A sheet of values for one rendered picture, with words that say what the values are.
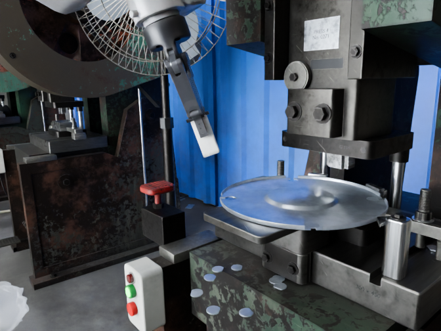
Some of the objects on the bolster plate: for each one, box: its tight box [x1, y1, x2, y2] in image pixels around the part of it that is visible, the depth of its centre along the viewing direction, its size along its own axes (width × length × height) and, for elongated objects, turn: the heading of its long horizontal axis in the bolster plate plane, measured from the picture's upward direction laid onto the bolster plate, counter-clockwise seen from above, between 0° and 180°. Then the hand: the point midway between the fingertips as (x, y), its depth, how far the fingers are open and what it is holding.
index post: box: [381, 213, 412, 280], centre depth 55 cm, size 3×3×10 cm
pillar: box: [389, 162, 405, 210], centre depth 73 cm, size 2×2×14 cm
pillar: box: [320, 152, 330, 177], centre depth 85 cm, size 2×2×14 cm
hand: (205, 136), depth 67 cm, fingers closed
